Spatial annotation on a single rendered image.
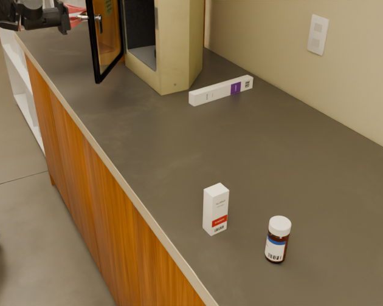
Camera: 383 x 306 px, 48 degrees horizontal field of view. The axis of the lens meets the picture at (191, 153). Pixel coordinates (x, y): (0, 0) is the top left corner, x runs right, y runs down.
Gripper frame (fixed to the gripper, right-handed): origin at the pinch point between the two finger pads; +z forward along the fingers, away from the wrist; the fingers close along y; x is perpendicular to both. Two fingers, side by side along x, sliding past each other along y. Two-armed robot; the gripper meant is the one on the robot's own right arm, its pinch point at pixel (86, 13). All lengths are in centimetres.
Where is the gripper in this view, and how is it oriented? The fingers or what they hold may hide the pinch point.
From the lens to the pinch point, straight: 150.7
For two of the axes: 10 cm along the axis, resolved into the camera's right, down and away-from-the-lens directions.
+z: 8.7, -2.6, 4.2
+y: 0.1, -8.4, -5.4
